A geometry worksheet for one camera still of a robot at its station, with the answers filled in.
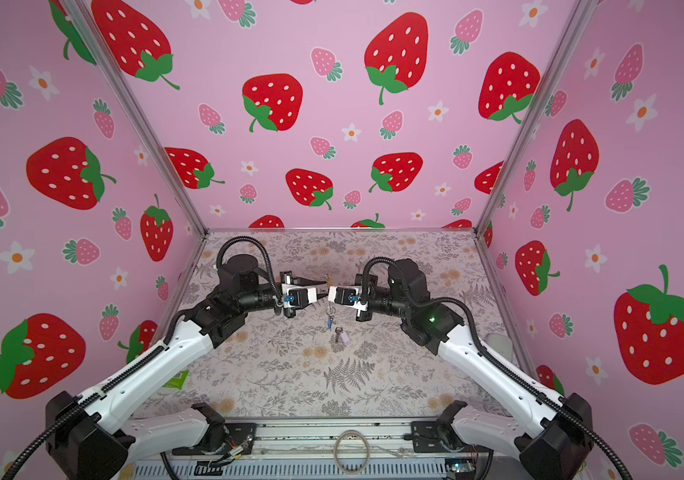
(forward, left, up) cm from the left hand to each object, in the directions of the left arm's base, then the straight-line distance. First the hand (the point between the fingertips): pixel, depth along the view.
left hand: (323, 280), depth 68 cm
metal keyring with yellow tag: (-5, -2, -5) cm, 7 cm away
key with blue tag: (-6, -1, -8) cm, 11 cm away
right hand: (-1, -2, +1) cm, 3 cm away
